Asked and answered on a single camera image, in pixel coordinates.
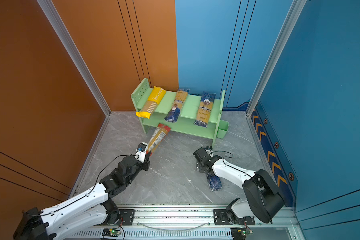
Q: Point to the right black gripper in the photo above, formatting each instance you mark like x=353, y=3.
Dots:
x=199, y=167

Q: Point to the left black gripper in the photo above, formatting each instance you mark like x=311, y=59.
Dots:
x=146, y=163

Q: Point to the blue Barilla spaghetti box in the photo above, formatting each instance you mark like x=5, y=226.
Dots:
x=214, y=183

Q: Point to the red spaghetti bag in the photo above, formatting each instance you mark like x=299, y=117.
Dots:
x=159, y=134

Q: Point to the yellow blue spaghetti bag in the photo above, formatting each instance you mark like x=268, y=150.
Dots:
x=177, y=106

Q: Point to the blue yellow pasta bag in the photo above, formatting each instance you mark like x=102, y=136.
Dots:
x=205, y=109

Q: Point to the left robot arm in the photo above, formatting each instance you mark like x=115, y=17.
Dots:
x=94, y=206

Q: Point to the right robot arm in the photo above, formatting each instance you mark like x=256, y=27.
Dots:
x=263, y=196

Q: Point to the green two-tier shelf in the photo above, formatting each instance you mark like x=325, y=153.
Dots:
x=185, y=123

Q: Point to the green side cup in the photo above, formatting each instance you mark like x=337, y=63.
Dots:
x=222, y=129

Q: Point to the left circuit board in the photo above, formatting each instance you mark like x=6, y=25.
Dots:
x=112, y=233

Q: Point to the circuit board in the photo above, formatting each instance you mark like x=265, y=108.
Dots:
x=240, y=233
x=112, y=233

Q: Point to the right circuit board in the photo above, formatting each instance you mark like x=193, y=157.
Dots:
x=240, y=233

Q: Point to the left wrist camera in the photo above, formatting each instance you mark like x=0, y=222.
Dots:
x=142, y=150

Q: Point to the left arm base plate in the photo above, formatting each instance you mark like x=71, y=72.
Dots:
x=123, y=217

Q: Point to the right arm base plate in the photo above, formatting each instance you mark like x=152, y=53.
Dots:
x=225, y=217

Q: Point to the aluminium front rail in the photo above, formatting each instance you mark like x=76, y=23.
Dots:
x=193, y=221

